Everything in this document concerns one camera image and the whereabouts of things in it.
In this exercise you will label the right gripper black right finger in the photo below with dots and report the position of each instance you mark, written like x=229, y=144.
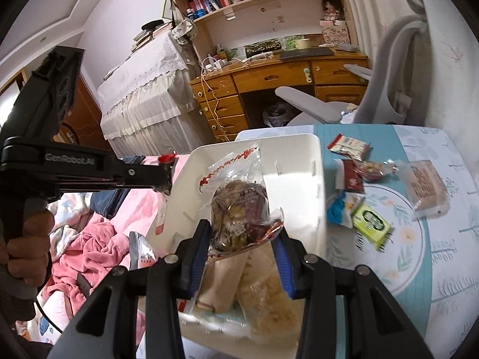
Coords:
x=344, y=309

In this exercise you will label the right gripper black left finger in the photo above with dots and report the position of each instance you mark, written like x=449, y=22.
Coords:
x=106, y=325

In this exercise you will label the crumbly cookie clear pack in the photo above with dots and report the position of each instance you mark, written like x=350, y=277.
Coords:
x=267, y=308

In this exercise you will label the brown sandwich cracker pack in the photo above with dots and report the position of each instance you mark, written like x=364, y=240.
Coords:
x=220, y=281

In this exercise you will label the dark nut cake pack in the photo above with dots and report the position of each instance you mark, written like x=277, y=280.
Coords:
x=235, y=201

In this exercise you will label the left hand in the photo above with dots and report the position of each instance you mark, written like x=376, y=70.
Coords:
x=27, y=258

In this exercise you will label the pink blanket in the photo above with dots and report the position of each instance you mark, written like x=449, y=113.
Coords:
x=85, y=246

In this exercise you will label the navy blue cloth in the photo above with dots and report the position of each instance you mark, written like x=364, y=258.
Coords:
x=107, y=203

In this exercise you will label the green snack pack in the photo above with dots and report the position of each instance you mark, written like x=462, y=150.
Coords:
x=371, y=225

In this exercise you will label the blue white snack pack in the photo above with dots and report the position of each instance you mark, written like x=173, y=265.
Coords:
x=343, y=207

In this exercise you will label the white lace covered cabinet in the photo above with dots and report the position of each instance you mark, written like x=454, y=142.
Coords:
x=147, y=105

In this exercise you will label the teal white patterned tablecloth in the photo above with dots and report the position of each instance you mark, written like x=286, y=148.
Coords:
x=429, y=265

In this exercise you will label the dark red snowflake snack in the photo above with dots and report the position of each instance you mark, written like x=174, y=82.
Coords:
x=347, y=178

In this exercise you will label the beige cake clear pack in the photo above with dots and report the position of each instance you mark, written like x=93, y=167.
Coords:
x=425, y=189

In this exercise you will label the clear nut bar pack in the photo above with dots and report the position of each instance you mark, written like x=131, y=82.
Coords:
x=372, y=171

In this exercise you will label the white plastic storage bin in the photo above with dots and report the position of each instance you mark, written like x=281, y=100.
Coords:
x=293, y=172

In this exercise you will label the red white striped snack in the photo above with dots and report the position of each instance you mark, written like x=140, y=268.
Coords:
x=352, y=148

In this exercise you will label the wooden desk with drawers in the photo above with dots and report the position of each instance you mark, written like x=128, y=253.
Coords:
x=234, y=99

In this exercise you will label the grey office chair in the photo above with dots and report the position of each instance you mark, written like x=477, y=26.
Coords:
x=387, y=95

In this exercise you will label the wooden bookshelf with books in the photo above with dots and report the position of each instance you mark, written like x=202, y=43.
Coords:
x=234, y=23

